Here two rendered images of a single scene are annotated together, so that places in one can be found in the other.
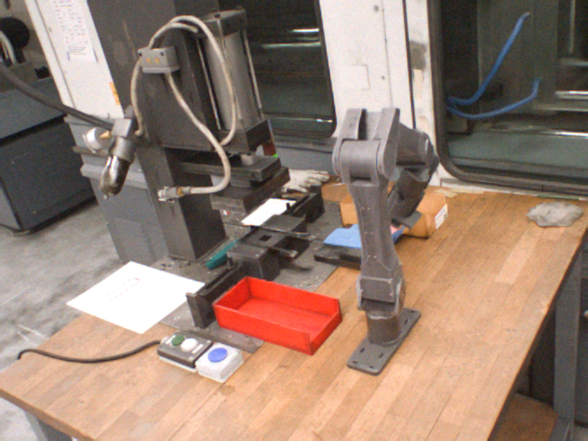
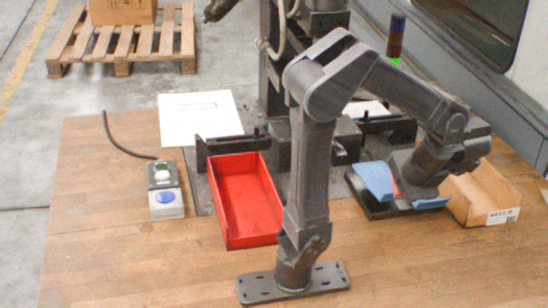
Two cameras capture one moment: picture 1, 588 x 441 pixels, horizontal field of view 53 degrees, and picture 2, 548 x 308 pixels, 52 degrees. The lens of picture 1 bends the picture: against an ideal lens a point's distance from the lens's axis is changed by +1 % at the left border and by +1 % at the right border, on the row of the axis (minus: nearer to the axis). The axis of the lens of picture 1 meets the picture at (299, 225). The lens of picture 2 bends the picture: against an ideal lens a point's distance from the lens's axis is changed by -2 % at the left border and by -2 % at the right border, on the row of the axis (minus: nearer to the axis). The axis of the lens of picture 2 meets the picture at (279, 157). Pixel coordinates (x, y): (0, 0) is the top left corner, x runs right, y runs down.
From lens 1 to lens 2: 0.60 m
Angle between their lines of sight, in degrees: 31
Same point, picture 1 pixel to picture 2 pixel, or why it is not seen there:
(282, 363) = (201, 239)
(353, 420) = not seen: outside the picture
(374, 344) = (275, 281)
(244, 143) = (307, 24)
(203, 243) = (281, 106)
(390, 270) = (302, 220)
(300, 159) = (467, 83)
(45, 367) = (92, 129)
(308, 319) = (265, 222)
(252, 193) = not seen: hidden behind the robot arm
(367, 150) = (307, 79)
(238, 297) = (240, 165)
